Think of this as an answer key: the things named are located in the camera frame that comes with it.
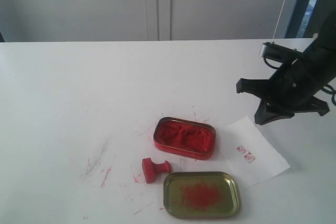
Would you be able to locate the white paper sheet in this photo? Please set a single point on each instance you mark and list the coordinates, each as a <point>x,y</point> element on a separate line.
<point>250,157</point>

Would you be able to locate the white cabinet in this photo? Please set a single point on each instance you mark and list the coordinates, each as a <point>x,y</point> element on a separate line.
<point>140,20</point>

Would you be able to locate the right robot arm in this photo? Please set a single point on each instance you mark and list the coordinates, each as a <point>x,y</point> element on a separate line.
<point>323,46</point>

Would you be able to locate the gold tin lid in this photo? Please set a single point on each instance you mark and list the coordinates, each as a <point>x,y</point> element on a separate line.
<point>201,195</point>

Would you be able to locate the dark window frame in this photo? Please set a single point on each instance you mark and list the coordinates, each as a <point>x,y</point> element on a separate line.
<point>307,17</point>

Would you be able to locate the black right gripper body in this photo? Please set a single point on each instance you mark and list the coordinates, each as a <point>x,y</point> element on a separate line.
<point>295,82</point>

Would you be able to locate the red stamp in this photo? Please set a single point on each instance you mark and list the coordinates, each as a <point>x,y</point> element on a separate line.
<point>151,169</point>

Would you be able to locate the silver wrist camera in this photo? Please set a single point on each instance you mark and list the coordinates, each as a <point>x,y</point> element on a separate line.
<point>275,52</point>

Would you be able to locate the red ink paste tin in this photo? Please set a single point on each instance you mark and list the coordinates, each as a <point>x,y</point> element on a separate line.
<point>185,138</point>

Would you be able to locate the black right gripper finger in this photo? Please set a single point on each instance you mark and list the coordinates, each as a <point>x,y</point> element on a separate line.
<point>256,87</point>
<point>269,111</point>

